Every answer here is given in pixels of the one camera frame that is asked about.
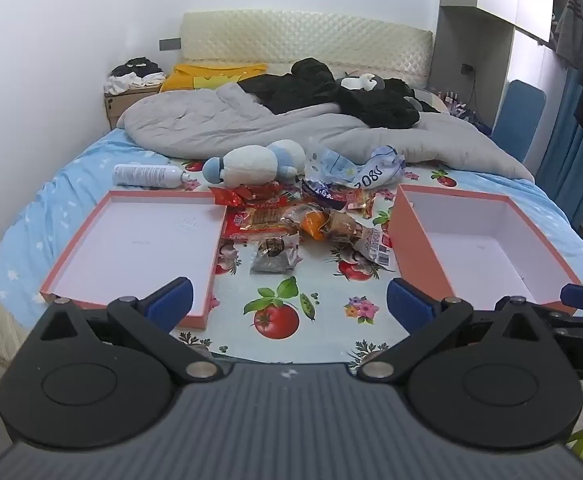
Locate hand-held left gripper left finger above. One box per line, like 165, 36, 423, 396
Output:
38, 276, 224, 385

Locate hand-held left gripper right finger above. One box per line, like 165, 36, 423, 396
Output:
356, 278, 553, 384

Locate pink cardboard box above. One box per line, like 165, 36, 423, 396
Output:
386, 183, 583, 316

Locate orange clear snack packet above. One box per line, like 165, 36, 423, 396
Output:
280, 204, 333, 241

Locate dark red foil snack packet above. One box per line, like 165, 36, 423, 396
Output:
238, 184, 283, 202

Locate pink cardboard box lid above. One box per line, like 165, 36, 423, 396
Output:
40, 190, 229, 331

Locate fruit print bed sheet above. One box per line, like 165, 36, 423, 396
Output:
168, 157, 467, 368

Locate small dark brown snack packet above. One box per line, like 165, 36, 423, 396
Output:
250, 236, 301, 276

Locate small red snack packet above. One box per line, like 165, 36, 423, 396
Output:
346, 189, 378, 218

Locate large red clear snack packet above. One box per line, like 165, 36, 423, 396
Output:
225, 199, 302, 243

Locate white lotion bottle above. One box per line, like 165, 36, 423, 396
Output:
112, 164, 192, 190

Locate blue curtain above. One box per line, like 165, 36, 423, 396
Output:
536, 67, 583, 231

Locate blue snack packet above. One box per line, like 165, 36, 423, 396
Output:
301, 179, 347, 202

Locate crumpled blue white plastic bag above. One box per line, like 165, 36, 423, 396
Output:
304, 145, 406, 190

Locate white blue plush penguin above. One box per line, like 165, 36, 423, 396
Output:
202, 139, 306, 186

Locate blue star bed sheet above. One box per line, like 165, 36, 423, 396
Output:
0, 127, 583, 306

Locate blue chair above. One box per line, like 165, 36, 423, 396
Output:
490, 80, 547, 163

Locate grey duvet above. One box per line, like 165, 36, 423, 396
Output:
122, 82, 536, 183

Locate black clothing pile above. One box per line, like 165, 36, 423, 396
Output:
238, 58, 422, 130

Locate small cosmetic bottles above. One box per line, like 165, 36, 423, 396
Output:
434, 89, 492, 133

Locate brown cardboard box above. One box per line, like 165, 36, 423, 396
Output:
102, 84, 164, 130

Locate yellow pillow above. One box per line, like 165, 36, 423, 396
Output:
160, 62, 269, 93

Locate grey striped hanging garment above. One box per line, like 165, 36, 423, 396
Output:
555, 0, 583, 68

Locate cream quilted headboard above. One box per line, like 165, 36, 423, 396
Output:
180, 10, 433, 91

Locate grey wardrobe cabinet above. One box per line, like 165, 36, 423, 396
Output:
431, 0, 557, 126

